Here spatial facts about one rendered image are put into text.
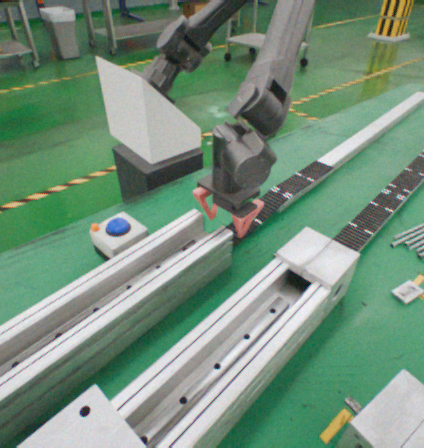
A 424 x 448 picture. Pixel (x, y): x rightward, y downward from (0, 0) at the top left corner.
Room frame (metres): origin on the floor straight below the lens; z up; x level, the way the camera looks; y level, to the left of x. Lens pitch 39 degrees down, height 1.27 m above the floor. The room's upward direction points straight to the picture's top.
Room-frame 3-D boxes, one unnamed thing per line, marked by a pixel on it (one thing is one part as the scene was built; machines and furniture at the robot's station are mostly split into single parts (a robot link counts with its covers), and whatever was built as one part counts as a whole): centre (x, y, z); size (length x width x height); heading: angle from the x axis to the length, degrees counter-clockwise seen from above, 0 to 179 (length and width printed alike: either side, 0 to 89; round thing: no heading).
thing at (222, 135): (0.53, -0.03, 1.00); 0.07 x 0.06 x 0.07; 19
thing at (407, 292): (0.40, -0.34, 0.78); 0.05 x 0.03 x 0.01; 121
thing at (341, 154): (0.99, -0.47, 0.79); 0.96 x 0.04 x 0.03; 136
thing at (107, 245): (0.50, 0.17, 0.81); 0.10 x 0.08 x 0.06; 46
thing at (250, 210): (0.52, -0.05, 0.87); 0.07 x 0.07 x 0.09; 46
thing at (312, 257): (0.41, -0.16, 0.83); 0.12 x 0.09 x 0.10; 46
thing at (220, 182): (0.54, -0.03, 0.94); 0.10 x 0.07 x 0.07; 46
